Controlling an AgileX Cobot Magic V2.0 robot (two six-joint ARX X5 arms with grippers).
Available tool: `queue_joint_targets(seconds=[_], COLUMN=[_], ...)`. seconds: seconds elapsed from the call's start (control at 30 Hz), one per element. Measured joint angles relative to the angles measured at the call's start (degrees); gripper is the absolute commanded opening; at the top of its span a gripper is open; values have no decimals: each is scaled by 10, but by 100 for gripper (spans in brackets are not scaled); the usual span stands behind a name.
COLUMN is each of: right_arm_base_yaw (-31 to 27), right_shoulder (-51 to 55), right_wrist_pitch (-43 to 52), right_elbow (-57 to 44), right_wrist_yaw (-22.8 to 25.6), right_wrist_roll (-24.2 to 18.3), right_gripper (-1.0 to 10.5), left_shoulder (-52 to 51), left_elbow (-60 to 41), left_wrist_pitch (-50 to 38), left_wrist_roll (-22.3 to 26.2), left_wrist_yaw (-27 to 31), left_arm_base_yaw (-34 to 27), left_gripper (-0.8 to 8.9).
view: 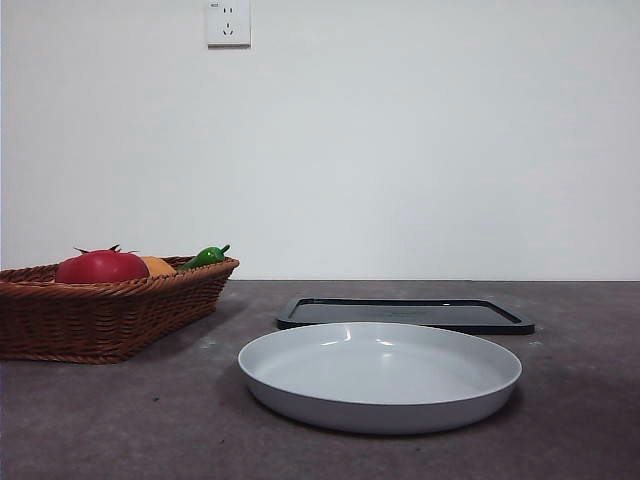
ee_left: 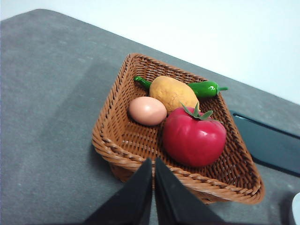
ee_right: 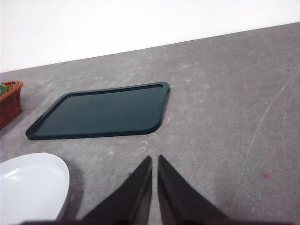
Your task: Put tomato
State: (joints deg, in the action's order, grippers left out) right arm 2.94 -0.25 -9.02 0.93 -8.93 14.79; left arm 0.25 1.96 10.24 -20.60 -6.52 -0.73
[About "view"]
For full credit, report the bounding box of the grey round plate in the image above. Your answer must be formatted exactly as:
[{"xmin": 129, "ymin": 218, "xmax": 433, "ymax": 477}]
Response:
[{"xmin": 237, "ymin": 321, "xmax": 523, "ymax": 435}]

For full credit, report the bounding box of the green pepper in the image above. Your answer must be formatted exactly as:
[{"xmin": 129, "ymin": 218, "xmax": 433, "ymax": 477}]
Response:
[{"xmin": 176, "ymin": 244, "xmax": 232, "ymax": 273}]

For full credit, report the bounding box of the white wall socket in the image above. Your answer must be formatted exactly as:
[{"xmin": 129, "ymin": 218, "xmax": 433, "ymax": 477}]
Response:
[{"xmin": 207, "ymin": 0, "xmax": 252, "ymax": 50}]

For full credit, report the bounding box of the orange round fruit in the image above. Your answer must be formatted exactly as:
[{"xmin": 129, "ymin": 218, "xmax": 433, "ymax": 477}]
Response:
[{"xmin": 139, "ymin": 255, "xmax": 178, "ymax": 277}]

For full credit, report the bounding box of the red tomato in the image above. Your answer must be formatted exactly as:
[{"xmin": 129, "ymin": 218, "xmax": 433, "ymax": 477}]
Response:
[{"xmin": 55, "ymin": 244, "xmax": 151, "ymax": 285}]

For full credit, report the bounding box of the black rectangular tray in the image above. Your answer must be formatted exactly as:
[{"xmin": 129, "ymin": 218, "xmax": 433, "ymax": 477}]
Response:
[{"xmin": 276, "ymin": 297, "xmax": 536, "ymax": 336}]

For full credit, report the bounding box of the brown wicker basket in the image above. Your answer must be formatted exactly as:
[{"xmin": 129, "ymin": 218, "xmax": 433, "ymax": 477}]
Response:
[{"xmin": 0, "ymin": 255, "xmax": 241, "ymax": 365}]

